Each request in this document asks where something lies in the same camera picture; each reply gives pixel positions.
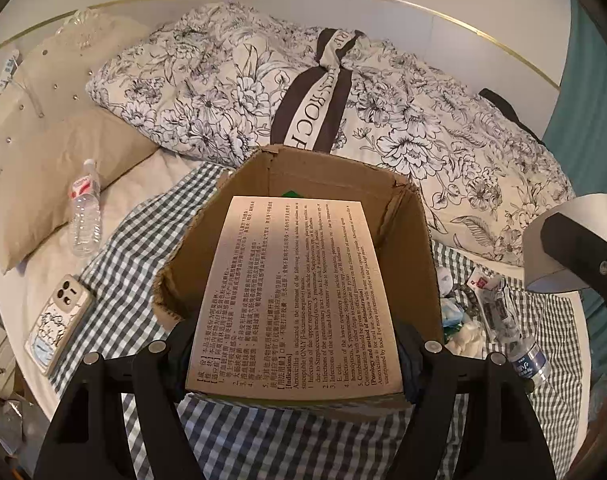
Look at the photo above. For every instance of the beige tufted headboard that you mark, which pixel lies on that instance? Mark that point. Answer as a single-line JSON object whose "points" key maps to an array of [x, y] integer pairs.
{"points": [[53, 65]]}

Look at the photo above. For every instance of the brown cardboard box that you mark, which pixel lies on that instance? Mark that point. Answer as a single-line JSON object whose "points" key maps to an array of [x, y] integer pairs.
{"points": [[413, 255]]}

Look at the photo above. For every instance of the blue-label water bottle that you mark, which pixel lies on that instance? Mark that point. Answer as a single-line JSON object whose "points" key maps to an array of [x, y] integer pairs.
{"points": [[528, 360]]}

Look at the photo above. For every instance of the white bear figurine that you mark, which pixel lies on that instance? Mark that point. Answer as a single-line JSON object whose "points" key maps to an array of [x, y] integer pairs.
{"points": [[466, 340]]}

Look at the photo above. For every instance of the beige printed medicine box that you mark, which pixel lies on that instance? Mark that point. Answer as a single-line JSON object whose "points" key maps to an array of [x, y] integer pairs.
{"points": [[293, 300]]}

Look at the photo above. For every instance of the blue floral tissue pack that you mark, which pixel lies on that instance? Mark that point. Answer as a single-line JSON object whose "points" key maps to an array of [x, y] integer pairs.
{"points": [[451, 316]]}

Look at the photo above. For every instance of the green item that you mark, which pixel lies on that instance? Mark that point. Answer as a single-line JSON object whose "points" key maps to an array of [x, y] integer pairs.
{"points": [[289, 193]]}

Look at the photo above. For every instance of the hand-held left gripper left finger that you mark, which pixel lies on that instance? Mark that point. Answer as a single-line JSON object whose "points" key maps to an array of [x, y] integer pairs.
{"points": [[184, 355]]}

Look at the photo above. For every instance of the black-white floral tissue pack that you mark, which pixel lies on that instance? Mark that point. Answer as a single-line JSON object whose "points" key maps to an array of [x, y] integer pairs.
{"points": [[498, 310]]}

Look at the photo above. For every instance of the smartphone in patterned case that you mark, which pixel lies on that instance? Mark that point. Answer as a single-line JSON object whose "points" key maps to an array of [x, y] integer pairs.
{"points": [[58, 325]]}

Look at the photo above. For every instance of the red-label water bottle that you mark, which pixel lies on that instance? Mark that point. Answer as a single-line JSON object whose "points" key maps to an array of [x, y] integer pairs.
{"points": [[85, 210]]}

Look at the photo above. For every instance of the beige pillow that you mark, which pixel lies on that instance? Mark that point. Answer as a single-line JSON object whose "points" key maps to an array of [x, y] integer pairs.
{"points": [[58, 170]]}

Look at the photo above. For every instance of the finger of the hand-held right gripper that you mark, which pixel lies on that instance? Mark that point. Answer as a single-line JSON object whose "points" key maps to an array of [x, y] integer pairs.
{"points": [[578, 245]]}

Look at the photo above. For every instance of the checked cloth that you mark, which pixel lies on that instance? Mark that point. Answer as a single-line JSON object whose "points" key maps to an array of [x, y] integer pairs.
{"points": [[133, 240]]}

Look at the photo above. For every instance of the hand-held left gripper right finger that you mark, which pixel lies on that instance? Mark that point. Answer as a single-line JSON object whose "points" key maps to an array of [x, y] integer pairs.
{"points": [[408, 360]]}

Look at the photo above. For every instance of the teal curtain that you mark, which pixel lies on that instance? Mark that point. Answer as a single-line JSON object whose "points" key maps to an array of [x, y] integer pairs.
{"points": [[583, 110]]}

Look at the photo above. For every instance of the floral black-white duvet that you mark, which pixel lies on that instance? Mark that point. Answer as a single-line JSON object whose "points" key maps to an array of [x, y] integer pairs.
{"points": [[223, 85]]}

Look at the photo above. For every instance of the white sachet with red seal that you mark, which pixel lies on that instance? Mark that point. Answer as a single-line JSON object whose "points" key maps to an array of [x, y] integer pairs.
{"points": [[481, 278]]}

